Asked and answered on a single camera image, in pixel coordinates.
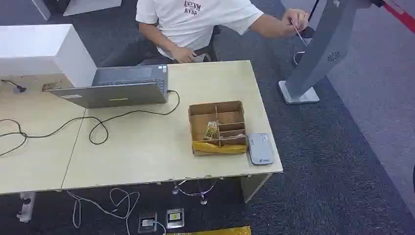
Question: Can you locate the person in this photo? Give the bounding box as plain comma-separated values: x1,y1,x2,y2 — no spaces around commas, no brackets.
98,0,310,68

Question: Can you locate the yellow tape strip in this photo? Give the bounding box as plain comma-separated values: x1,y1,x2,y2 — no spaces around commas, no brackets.
192,141,248,155

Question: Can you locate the thin white cable under desk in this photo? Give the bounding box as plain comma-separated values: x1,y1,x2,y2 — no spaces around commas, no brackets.
171,179,218,206

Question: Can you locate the thin white stick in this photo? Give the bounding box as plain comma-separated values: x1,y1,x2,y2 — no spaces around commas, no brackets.
290,20,308,47

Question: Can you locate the grey laptop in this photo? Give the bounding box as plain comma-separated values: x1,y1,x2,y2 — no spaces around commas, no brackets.
48,64,169,109

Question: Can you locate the white partition box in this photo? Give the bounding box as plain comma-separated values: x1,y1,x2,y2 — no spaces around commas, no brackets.
0,23,97,88

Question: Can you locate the white furniture base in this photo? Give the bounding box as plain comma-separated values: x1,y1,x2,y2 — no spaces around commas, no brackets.
31,0,122,21

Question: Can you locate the white desk leg bracket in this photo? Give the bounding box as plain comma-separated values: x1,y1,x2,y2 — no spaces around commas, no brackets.
16,191,36,223

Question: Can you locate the grey stand with base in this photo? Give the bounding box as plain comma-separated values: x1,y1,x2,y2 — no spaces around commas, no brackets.
278,0,372,105

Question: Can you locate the white floor cable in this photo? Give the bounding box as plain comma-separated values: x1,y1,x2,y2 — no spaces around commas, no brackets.
67,188,166,235

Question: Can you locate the floor socket with yellow label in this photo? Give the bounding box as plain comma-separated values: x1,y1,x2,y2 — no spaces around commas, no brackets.
166,208,185,230

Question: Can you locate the wooden compartment box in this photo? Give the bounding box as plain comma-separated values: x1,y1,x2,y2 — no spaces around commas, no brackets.
188,100,248,156

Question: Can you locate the grey card reader device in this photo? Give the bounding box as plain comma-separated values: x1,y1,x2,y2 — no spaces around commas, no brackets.
247,132,275,165

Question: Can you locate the red strap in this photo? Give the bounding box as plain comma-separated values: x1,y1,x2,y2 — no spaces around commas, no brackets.
383,0,415,34

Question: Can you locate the floor socket with plug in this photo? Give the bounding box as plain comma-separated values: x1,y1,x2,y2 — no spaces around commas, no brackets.
138,212,158,234

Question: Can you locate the black laptop cable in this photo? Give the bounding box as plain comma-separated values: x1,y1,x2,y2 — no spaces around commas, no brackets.
0,90,181,157

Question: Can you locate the black plug on desk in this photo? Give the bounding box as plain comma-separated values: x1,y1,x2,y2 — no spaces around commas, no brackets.
0,79,27,94

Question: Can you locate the yellow bag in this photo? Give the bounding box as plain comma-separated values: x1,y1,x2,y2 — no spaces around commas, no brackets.
166,226,252,235

